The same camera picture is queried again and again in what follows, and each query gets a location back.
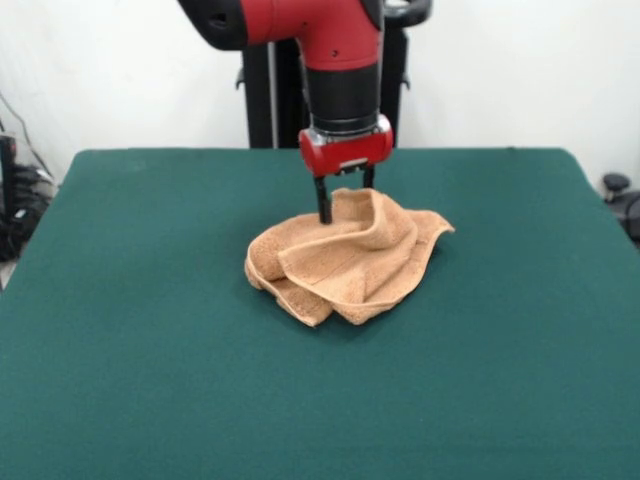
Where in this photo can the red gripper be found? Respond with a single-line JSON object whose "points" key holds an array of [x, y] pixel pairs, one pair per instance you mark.
{"points": [[350, 152]]}

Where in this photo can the tan terry towel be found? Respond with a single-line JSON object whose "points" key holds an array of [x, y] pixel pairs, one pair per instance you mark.
{"points": [[330, 265]]}

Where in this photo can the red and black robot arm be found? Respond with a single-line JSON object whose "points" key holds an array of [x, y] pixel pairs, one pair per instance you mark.
{"points": [[330, 30]]}

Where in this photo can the dark green table cloth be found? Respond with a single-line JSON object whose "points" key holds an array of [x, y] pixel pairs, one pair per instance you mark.
{"points": [[150, 350]]}

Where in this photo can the grey office chair base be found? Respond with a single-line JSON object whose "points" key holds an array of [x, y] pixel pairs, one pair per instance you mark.
{"points": [[616, 182]]}

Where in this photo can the black computer tower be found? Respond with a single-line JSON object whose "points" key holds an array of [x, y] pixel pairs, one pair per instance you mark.
{"points": [[7, 170]]}

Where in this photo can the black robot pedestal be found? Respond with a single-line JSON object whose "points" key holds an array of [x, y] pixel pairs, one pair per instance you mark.
{"points": [[260, 100]]}

